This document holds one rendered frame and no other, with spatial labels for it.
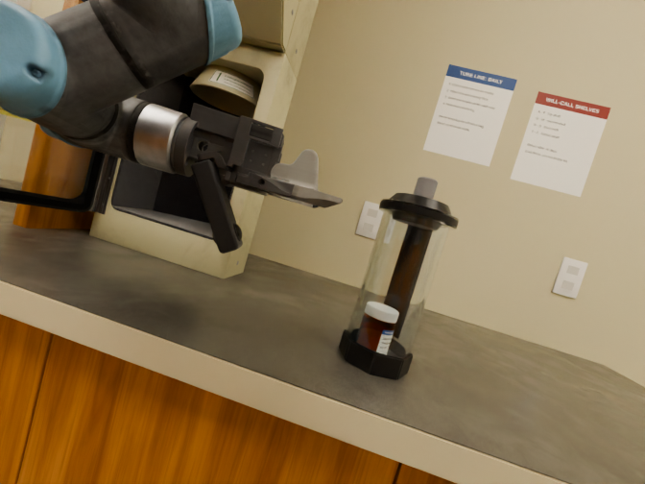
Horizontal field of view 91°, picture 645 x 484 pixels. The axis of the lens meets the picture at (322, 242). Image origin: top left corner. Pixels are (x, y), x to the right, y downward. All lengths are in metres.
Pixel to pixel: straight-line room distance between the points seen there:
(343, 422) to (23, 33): 0.43
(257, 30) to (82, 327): 0.57
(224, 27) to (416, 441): 0.44
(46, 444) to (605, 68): 1.52
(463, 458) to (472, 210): 0.82
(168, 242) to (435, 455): 0.60
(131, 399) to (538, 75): 1.27
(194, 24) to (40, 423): 0.51
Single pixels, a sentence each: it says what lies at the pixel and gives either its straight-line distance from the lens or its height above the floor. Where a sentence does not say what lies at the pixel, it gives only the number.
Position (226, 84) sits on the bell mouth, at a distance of 0.76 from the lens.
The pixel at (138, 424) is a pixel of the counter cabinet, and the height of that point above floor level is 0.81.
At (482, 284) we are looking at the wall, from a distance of 1.13.
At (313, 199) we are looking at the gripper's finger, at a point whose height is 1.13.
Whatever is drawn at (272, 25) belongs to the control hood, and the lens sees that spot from 0.71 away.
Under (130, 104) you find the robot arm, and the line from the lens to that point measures 0.45.
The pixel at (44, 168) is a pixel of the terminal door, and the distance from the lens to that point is 0.78.
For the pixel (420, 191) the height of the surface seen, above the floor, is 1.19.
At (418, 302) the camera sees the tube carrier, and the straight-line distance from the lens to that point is 0.44.
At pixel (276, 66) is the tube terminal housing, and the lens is 0.72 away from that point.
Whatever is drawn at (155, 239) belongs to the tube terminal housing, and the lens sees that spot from 0.76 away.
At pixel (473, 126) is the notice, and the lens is 1.15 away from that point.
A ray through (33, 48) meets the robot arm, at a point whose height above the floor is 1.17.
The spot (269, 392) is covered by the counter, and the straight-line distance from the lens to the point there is 0.37.
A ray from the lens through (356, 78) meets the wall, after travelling 1.16.
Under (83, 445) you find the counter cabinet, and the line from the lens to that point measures 0.56.
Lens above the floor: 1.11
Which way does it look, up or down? 4 degrees down
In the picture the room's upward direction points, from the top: 16 degrees clockwise
